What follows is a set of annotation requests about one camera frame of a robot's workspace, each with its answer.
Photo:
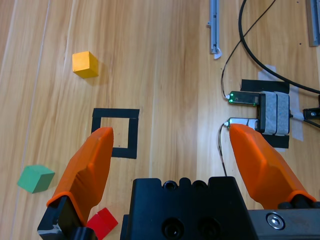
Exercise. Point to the usb hub wrapped grey tape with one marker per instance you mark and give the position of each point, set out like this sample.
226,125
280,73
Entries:
275,112

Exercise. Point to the red wooden block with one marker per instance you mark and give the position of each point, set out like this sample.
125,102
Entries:
105,222

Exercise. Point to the grey aluminium rail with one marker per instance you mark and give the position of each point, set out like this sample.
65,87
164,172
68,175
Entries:
214,25
313,25

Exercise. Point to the green wooden block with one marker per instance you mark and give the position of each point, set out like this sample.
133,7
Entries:
35,178

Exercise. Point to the yellow wooden block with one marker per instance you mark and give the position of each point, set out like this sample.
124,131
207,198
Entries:
83,63

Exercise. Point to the black tape square outline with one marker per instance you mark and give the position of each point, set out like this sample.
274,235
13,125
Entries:
115,113

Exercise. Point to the silver usb dongle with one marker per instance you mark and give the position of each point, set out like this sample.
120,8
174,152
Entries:
243,120

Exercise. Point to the black tape strip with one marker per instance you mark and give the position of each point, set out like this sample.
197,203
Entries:
262,86
280,142

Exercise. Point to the black metal bracket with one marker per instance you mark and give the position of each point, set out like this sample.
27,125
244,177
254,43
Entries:
312,113

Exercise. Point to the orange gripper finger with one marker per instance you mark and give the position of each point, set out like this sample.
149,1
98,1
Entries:
262,162
87,162

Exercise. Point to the usb dongle with green lights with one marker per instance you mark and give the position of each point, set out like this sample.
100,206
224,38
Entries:
245,98

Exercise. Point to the clear tape strip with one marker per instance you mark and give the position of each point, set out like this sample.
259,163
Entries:
272,68
296,125

